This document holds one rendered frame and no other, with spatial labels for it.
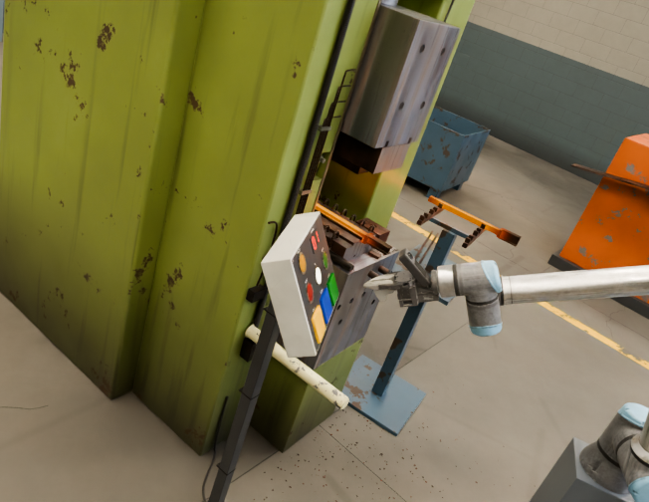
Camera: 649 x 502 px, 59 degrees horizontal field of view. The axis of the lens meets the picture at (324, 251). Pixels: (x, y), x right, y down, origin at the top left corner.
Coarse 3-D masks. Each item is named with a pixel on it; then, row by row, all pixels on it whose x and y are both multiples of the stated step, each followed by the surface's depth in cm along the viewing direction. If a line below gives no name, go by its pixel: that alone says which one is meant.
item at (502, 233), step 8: (432, 200) 263; (440, 200) 263; (448, 208) 260; (456, 208) 260; (464, 216) 257; (472, 216) 256; (480, 224) 254; (488, 224) 254; (496, 232) 252; (504, 232) 251; (512, 232) 250; (504, 240) 251; (512, 240) 250
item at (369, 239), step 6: (318, 204) 223; (324, 210) 220; (330, 216) 218; (336, 216) 218; (342, 222) 216; (348, 222) 217; (354, 228) 214; (360, 234) 212; (366, 234) 211; (372, 234) 212; (366, 240) 211; (372, 240) 210; (378, 240) 210; (372, 246) 210; (378, 246) 210; (384, 246) 207; (390, 246) 208; (384, 252) 208
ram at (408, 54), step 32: (384, 32) 172; (416, 32) 166; (448, 32) 182; (384, 64) 174; (416, 64) 176; (352, 96) 183; (384, 96) 176; (416, 96) 187; (352, 128) 185; (384, 128) 181; (416, 128) 200
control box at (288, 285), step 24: (312, 216) 166; (288, 240) 151; (312, 240) 157; (264, 264) 141; (288, 264) 139; (312, 264) 155; (288, 288) 142; (288, 312) 145; (312, 312) 150; (288, 336) 148; (312, 336) 147
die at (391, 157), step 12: (336, 144) 196; (348, 144) 194; (360, 144) 191; (408, 144) 201; (348, 156) 195; (360, 156) 192; (372, 156) 189; (384, 156) 191; (396, 156) 198; (372, 168) 190; (384, 168) 196
